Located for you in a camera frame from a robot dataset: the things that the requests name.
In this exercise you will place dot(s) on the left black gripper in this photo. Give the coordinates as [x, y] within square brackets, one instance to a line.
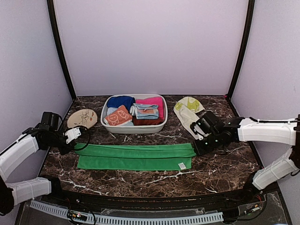
[63, 151]

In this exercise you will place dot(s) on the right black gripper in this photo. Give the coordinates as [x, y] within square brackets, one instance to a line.
[199, 149]

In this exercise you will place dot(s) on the cream yellow-green patterned towel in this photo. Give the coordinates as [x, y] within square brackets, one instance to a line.
[186, 110]

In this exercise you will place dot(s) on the green microfiber towel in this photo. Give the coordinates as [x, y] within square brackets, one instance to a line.
[174, 157]

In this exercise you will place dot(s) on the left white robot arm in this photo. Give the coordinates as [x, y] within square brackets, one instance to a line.
[12, 194]

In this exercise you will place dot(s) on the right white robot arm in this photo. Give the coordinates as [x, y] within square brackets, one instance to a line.
[272, 133]

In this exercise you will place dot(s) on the light blue towel underneath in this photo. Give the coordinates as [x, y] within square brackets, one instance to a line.
[111, 110]

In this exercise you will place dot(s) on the pink rolled towel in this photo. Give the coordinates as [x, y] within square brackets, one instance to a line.
[153, 101]

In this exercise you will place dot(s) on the orange cartoon rolled towel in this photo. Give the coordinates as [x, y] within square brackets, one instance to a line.
[120, 117]

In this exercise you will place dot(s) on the white plastic basin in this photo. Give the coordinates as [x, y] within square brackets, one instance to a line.
[130, 128]

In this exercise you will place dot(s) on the light blue striped towel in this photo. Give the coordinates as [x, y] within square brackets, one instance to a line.
[144, 111]

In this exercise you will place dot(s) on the dark red rolled towel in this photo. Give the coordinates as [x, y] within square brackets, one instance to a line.
[147, 122]

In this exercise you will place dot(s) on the blue rolled towel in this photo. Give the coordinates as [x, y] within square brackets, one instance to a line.
[118, 101]

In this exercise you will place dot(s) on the small circuit board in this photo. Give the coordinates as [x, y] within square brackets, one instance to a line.
[76, 216]

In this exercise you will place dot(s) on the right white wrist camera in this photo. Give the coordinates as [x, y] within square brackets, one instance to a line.
[196, 129]

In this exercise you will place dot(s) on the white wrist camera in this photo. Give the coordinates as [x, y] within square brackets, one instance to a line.
[196, 129]
[72, 134]

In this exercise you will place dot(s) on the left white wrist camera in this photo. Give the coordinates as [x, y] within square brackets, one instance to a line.
[72, 134]

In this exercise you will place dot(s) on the white slotted cable duct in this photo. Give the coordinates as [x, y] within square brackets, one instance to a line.
[123, 217]

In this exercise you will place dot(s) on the right black frame post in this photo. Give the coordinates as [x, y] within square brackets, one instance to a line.
[242, 50]

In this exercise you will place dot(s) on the black frame post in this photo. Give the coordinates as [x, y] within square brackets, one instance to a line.
[242, 50]
[59, 48]

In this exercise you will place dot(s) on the left black frame post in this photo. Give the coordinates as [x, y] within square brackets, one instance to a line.
[59, 48]

